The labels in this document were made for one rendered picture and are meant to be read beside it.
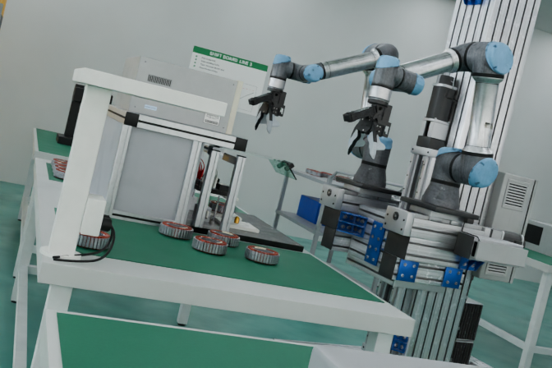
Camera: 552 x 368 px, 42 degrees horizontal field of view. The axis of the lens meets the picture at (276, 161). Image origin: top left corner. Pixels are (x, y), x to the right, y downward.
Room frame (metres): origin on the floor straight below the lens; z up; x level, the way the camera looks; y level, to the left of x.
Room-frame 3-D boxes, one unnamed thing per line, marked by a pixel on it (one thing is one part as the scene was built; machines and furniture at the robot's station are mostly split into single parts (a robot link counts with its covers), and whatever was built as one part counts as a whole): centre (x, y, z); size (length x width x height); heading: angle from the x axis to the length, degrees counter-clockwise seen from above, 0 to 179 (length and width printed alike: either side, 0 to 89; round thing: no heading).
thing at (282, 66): (3.23, 0.07, 1.45); 0.09 x 0.08 x 0.11; 110
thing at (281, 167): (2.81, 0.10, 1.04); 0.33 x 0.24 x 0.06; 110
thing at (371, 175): (3.27, -0.44, 1.09); 0.15 x 0.15 x 0.10
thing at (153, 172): (2.49, 0.40, 0.91); 0.28 x 0.03 x 0.32; 110
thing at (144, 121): (2.82, 0.44, 1.09); 0.68 x 0.44 x 0.05; 20
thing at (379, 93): (2.45, -0.29, 1.37); 0.08 x 0.08 x 0.05
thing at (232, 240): (2.46, 0.11, 0.77); 0.11 x 0.11 x 0.04
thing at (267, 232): (2.93, 0.15, 0.76); 0.64 x 0.47 x 0.02; 20
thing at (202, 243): (2.26, 0.14, 0.77); 0.11 x 0.11 x 0.04
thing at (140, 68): (2.84, 0.44, 1.22); 0.44 x 0.39 x 0.20; 20
